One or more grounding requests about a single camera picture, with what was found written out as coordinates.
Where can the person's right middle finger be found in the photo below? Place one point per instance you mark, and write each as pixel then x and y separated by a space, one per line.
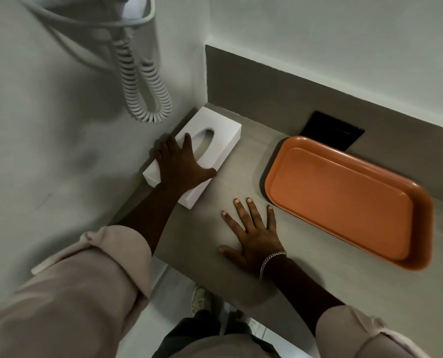
pixel 243 214

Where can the person's right thumb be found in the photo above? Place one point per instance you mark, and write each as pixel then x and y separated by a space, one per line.
pixel 228 251

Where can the orange plastic tray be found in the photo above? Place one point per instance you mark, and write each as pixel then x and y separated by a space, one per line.
pixel 340 197

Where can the white tissue box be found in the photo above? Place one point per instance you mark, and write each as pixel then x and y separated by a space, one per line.
pixel 221 132

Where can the white wall-mounted hair dryer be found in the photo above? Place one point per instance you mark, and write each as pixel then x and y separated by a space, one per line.
pixel 135 9

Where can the white shoe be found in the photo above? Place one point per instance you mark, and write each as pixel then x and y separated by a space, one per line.
pixel 199 300

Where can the person's left hand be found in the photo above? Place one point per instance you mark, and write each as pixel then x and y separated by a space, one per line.
pixel 178 167

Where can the person's left thumb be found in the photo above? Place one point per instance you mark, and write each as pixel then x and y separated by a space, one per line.
pixel 206 174

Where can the beige left sleeve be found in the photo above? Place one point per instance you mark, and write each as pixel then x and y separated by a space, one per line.
pixel 76 294

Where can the person's right little finger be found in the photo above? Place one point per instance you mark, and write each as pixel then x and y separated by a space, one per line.
pixel 270 219

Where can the beige right sleeve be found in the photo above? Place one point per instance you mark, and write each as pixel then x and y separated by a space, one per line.
pixel 355 335

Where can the beige sleeve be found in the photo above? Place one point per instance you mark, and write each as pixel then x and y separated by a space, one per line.
pixel 355 335
pixel 76 294

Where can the dark trousers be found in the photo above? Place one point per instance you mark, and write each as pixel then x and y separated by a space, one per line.
pixel 199 329

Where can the person's right forearm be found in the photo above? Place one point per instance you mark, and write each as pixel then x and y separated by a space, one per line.
pixel 299 287

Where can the person's left forearm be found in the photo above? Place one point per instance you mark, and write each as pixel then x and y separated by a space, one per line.
pixel 152 216

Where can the person's right hand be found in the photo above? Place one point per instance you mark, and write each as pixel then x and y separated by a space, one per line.
pixel 256 244

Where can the black wall outlet plate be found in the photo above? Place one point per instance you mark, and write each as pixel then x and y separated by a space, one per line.
pixel 337 132

